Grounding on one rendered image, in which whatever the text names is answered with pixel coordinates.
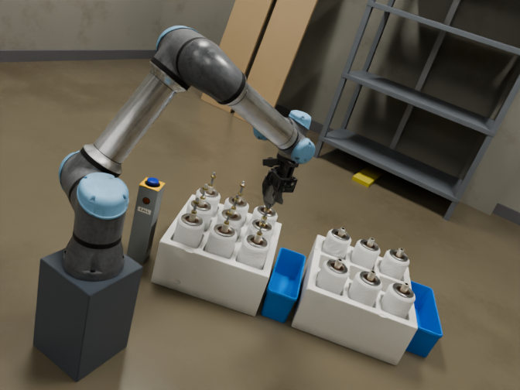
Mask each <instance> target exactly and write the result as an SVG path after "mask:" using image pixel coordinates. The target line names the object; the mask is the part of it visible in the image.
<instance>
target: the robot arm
mask: <svg viewBox="0 0 520 390"><path fill-rule="evenodd" d="M150 69H151V70H150V72H149V73H148V75H147V76H146V77H145V79H144V80H143V81H142V82H141V84H140V85H139V86H138V87H137V89H136V90H135V91H134V93H133V94H132V96H131V97H130V98H129V99H128V100H127V101H126V103H125V104H124V105H123V107H122V108H121V109H120V111H119V112H118V113H117V114H116V116H115V117H114V118H113V119H112V121H111V122H110V123H109V125H108V126H107V127H106V129H105V130H104V131H103V132H102V133H101V135H100V136H99V137H98V139H97V140H96V141H95V143H93V144H89V145H84V147H83V148H82V149H81V150H80V151H77V152H72V153H71V154H69V155H68V156H67V157H65V159H64V160H63V161H62V163H61V164H60V168H59V178H60V185H61V187H62V189H63V191H64V192H65V194H66V195H67V198H68V200H69V201H70V204H71V206H72V208H73V209H74V215H75V218H74V230H73V235H72V237H71V239H70V241H69V242H68V244H67V246H66V248H65V249H64V251H63V257H62V266H63V268H64V270H65V271H66V272H67V273H68V274H70V275H72V276H73V277H74V278H77V279H81V280H84V281H89V282H100V281H105V280H109V279H112V278H114V277H115V276H117V275H118V274H119V273H120V272H121V271H122V269H123V267H124V263H125V254H124V252H123V247H122V243H121V236H122V232H123V227H124V223H125V215H126V210H127V208H128V187H127V186H126V185H125V183H124V182H123V181H122V180H120V179H119V178H118V177H119V176H120V175H121V173H122V168H121V164H122V162H123V161H124V160H125V158H126V157H127V156H128V154H129V153H130V152H131V151H132V150H133V149H134V147H135V146H136V145H137V143H138V142H139V141H140V139H141V138H142V137H143V135H144V134H145V133H146V132H147V131H148V130H149V128H150V127H151V126H152V124H153V123H154V122H155V120H156V119H157V118H158V117H159V116H160V115H161V113H162V112H163V110H164V109H165V108H166V106H167V105H168V104H169V103H170V102H171V100H172V99H173V98H174V97H175V96H176V94H177V93H179V92H186V91H187V90H188V89H189V88H190V86H193V87H195V88H196V89H198V90H199V91H202V92H204V93H205V94H206V95H208V96H210V97H211V98H213V99H214V100H215V101H216V102H217V103H219V104H221V105H227V106H229V107H230V108H231V109H232V110H234V111H235V112H236V113H237V114H239V115H240V116H241V117H242V118H243V119H244V120H245V121H247V122H248V123H249V124H250V125H252V126H253V132H254V135H255V137H256V138H257V139H260V140H263V141H265V140H268V141H270V142H271V143H272V144H273V145H275V146H276V147H277V148H278V153H277V156H276V157H277V158H275V159H274V158H272V157H268V158H267V159H263V166H267V167H273V166H274V168H271V169H270V170H269V173H268V174H267V176H265V179H264V181H263V183H262V194H263V201H264V205H265V207H268V205H270V207H272V206H273V205H274V204H275V202H277V203H279V204H283V201H284V200H283V197H282V193H293V191H294V189H295V187H296V183H297V180H298V179H297V178H295V177H294V175H293V172H294V169H295V167H296V168H298V166H299V164H304V163H307V162H309V161H310V159H312V157H313V155H314V153H315V145H314V144H313V143H312V142H311V141H310V140H309V139H308V138H306V135H307V132H308V130H309V129H310V122H311V117H310V116H309V115H308V114H307V113H305V112H303V111H297V110H293V111H291V112H290V113H289V117H283V116H282V115H281V114H280V113H279V112H278V111H277V110H275V109H274V108H273V106H271V105H270V103H268V102H267V100H266V99H264V98H263V97H262V96H261V95H260V94H259V93H258V92H257V91H256V90H255V89H254V88H253V87H252V86H250V85H249V84H248V83H247V82H246V76H245V75H244V74H243V73H242V72H241V71H240V70H239V69H238V68H237V66H236V65H235V64H234V63H233V62H232V61H231V60H230V58H229V57H228V56H227V55H226V54H225V53H224V51H223V50H222V49H221V48H220V47H219V46H218V45H217V44H215V43H214V42H212V41H210V40H209V39H207V38H206V37H204V36H202V35H201V34H199V33H198V31H196V30H195V29H191V28H188V27H186V26H172V27H170V28H168V29H166V30H165V31H164V32H163V33H162V34H161V35H160V36H159V38H158V40H157V43H156V54H155V56H154V57H153V58H152V59H151V60H150ZM294 184H295V185H294ZM272 192H273V193H272ZM270 207H269V208H270Z"/></svg>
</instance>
